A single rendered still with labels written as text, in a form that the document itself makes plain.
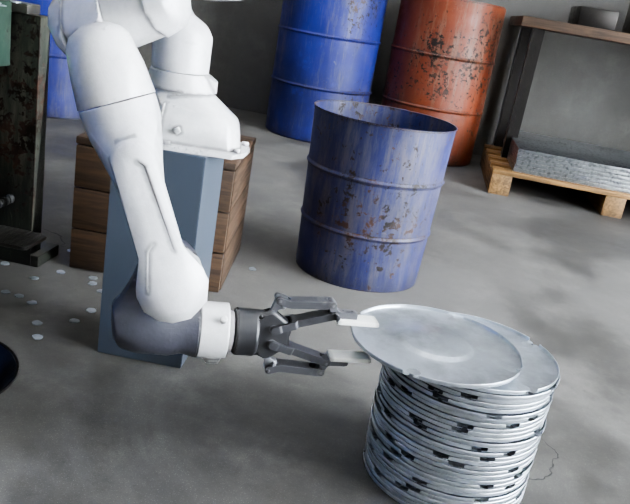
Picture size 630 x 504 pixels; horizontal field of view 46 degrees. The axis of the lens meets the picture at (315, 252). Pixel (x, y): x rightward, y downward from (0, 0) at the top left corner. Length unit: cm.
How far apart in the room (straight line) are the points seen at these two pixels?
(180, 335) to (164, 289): 13
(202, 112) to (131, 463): 64
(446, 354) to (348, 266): 91
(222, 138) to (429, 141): 76
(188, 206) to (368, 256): 77
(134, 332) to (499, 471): 62
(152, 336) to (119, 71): 38
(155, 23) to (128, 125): 16
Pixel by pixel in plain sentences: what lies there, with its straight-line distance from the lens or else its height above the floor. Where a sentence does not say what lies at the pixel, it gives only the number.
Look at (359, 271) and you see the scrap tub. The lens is 210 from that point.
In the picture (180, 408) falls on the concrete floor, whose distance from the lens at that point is 144.
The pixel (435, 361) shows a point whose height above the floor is 25.
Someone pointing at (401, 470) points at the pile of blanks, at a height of 6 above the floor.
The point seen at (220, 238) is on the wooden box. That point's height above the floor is 15.
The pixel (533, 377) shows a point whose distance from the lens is 127.
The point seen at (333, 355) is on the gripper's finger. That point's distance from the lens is 122.
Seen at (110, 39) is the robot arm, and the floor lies 67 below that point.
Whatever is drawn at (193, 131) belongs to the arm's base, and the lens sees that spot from 144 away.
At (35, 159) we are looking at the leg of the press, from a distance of 195.
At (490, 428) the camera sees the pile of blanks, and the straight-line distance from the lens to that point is 123.
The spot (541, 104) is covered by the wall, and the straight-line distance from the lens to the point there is 481.
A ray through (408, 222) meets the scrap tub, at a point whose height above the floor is 22.
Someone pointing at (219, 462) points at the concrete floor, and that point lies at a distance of 132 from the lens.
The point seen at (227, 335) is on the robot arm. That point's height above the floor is 27.
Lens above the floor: 76
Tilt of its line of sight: 19 degrees down
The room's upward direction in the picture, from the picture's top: 10 degrees clockwise
